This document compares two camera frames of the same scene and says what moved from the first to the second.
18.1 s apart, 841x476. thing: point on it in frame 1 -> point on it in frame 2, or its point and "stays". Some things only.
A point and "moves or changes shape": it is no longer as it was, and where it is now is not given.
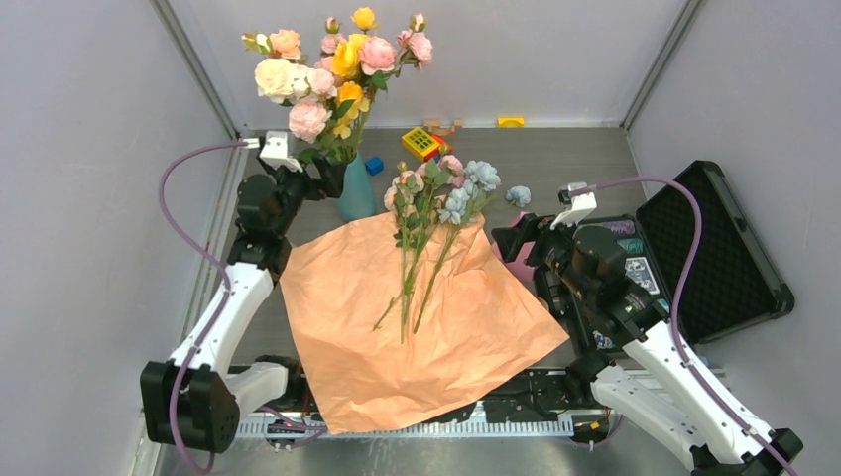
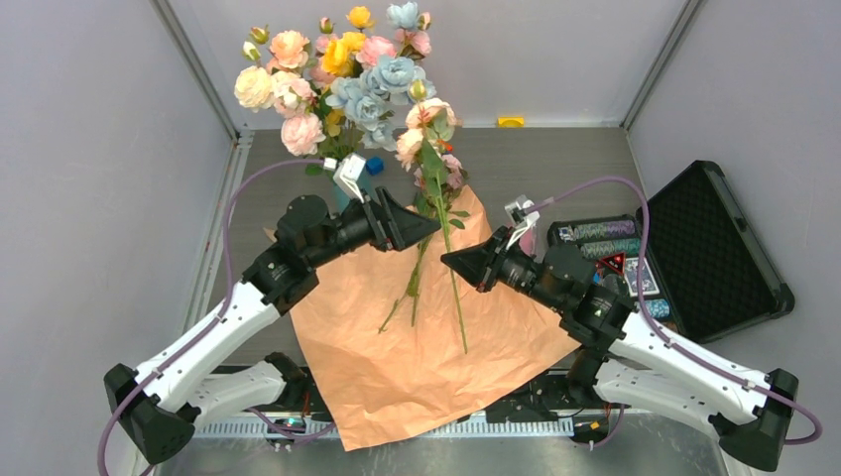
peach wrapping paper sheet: x=389 y=326 moves or changes shape
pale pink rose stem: x=307 y=119 moves or changes shape
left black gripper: x=332 y=180 -> x=400 y=226
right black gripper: x=510 y=240 -> x=482 y=263
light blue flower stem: x=463 y=204 -> x=370 y=98
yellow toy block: x=510 y=122 stays
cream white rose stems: x=281 y=80 -> x=254 y=86
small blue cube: x=374 y=165 stays
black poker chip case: x=735 y=286 stays
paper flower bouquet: x=431 y=204 moves or changes shape
